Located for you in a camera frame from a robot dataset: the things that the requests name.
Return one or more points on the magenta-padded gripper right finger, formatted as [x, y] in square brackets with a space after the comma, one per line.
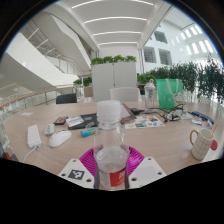
[146, 171]

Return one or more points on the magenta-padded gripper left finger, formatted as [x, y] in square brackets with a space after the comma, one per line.
[76, 170]

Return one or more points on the clear red-labelled water bottle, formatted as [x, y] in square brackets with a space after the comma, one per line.
[111, 160]

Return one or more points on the clear plastic water jug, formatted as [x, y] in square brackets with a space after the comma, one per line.
[149, 95]

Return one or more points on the white computer mouse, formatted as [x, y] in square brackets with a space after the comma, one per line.
[59, 138]

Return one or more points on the teal marker pen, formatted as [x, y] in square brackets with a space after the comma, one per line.
[87, 133]

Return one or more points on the white card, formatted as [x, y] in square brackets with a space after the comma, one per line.
[74, 121]

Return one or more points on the small grey computer mouse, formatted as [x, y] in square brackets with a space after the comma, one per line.
[49, 129]

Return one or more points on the colourful sticker sheet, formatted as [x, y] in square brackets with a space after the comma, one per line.
[145, 122]

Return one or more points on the black folder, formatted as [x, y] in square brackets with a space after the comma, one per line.
[89, 120]

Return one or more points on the small red black case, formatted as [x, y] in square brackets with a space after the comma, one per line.
[60, 120]

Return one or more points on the white grid-patterned mug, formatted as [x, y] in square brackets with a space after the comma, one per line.
[201, 145]

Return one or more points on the black power adapter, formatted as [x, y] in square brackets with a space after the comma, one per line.
[136, 111]

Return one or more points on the open booklet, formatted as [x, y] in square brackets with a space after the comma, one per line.
[126, 113]

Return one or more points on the clear plastic packet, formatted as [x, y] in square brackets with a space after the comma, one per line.
[197, 122]

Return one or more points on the black chair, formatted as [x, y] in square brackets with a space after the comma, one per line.
[66, 98]

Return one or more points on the red and blue chair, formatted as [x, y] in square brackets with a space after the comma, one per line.
[6, 155]

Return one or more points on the flat round red coaster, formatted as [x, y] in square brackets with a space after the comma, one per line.
[214, 145]

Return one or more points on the white paper sheet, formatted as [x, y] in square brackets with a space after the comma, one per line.
[27, 114]

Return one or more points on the thin stirring stick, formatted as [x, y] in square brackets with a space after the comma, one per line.
[212, 131]

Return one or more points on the green tote bag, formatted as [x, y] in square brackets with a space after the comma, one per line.
[168, 95]

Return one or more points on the white chair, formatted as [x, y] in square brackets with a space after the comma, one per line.
[125, 94]

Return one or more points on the green plants in brown planter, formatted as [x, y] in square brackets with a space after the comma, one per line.
[85, 81]

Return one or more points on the white cabinet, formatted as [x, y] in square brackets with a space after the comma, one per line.
[113, 75]

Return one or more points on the green hedge plants row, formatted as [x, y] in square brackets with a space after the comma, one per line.
[196, 80]

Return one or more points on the green plants atop cabinet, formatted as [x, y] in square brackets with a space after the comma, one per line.
[113, 59]

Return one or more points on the ceiling light strips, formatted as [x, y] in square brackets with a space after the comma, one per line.
[115, 18]

